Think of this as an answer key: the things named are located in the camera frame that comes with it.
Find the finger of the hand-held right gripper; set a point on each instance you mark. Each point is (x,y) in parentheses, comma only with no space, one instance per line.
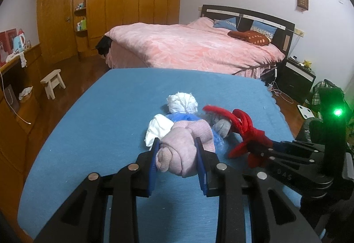
(298,146)
(282,157)

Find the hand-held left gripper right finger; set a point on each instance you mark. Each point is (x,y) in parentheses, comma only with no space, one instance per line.
(201,168)

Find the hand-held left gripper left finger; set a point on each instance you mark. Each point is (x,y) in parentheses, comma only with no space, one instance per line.
(153,165)

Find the pink sock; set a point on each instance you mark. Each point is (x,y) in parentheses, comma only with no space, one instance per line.
(182,146)

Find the red glove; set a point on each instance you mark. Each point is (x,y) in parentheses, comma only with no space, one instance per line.
(243,124)

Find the white bathroom scale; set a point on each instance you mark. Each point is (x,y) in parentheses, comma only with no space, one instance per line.
(305,112)

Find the white crumpled tissue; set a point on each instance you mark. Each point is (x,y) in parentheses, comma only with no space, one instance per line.
(157,128)

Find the grey sock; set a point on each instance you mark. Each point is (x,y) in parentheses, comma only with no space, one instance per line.
(222,126)

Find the plaid cloth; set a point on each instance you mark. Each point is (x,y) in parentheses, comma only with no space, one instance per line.
(318,93)

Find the dark nightstand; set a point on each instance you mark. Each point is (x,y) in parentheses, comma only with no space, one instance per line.
(296,79)

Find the white rolled sock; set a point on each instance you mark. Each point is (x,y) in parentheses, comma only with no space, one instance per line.
(182,103)

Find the blue table cloth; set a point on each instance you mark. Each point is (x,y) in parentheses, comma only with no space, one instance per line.
(110,110)

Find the white blanket controller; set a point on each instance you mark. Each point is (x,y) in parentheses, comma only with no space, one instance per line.
(276,72)

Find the yellow plush toy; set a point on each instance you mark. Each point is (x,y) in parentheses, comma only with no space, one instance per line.
(307,64)

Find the brown dotted pillow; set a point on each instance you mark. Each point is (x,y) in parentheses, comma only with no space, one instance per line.
(251,37)

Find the bed with pink cover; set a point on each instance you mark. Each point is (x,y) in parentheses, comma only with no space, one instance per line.
(193,46)

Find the blue pillow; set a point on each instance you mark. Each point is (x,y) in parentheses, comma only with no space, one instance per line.
(225,23)
(264,28)

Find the black cloth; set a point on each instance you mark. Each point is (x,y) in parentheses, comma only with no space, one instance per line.
(103,45)

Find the small wooden stool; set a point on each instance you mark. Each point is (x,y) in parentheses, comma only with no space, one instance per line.
(52,81)

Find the wooden side cabinet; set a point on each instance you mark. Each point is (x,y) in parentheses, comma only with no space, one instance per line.
(16,143)

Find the crumpled white cloth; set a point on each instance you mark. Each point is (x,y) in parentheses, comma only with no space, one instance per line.
(25,93)

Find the paper bag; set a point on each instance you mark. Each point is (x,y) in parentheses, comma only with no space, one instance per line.
(11,97)

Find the green bottle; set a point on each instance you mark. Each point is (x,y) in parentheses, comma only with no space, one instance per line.
(83,24)

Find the glass jar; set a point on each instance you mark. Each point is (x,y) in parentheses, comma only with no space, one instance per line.
(27,43)

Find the blue and white kettle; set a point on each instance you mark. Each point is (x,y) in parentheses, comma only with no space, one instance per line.
(19,43)

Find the red box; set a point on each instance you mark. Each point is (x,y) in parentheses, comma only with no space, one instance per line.
(7,43)

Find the wall outlet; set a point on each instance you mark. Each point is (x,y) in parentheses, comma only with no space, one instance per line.
(299,32)

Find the dark wooden bed frame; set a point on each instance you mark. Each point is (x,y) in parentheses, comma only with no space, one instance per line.
(249,14)

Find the wooden wall lamp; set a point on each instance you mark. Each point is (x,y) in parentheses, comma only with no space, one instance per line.
(302,1)

